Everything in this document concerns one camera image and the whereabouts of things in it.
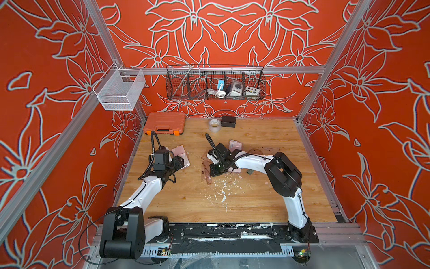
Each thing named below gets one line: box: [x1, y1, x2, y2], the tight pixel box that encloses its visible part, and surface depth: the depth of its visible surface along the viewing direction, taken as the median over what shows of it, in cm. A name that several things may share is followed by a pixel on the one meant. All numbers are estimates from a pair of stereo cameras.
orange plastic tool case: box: [143, 112, 186, 137], surface depth 116 cm
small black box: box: [221, 116, 236, 128], surface depth 116 cm
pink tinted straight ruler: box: [202, 160, 213, 185], surface depth 94 cm
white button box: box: [245, 85, 261, 96], surface depth 96 cm
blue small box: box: [217, 79, 225, 91], surface depth 85 cm
